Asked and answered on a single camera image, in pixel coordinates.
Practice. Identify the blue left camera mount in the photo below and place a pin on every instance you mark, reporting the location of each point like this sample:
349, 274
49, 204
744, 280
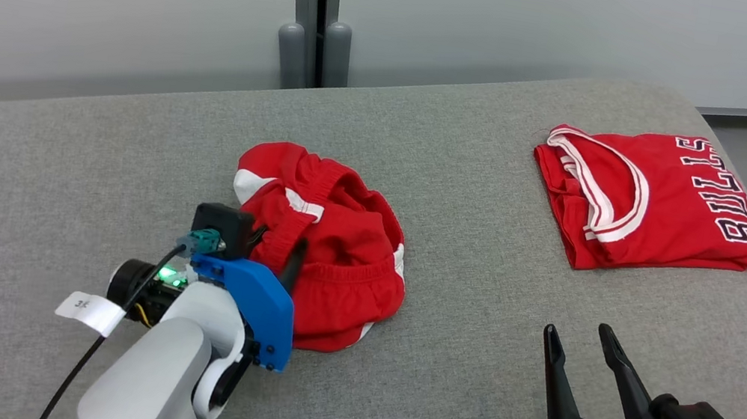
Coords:
258, 311

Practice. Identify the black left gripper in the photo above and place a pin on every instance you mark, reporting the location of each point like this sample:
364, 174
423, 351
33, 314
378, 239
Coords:
232, 383

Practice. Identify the red white basketball jersey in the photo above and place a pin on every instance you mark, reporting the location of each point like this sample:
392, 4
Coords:
677, 207

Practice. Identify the grey post in background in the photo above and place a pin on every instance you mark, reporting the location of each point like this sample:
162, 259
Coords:
291, 55

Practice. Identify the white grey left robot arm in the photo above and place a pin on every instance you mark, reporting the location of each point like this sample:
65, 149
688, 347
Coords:
155, 378

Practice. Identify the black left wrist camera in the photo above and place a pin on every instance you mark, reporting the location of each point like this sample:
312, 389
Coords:
223, 226

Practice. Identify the red white shorts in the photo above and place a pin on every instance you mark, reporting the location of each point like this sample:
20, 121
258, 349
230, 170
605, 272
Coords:
343, 257

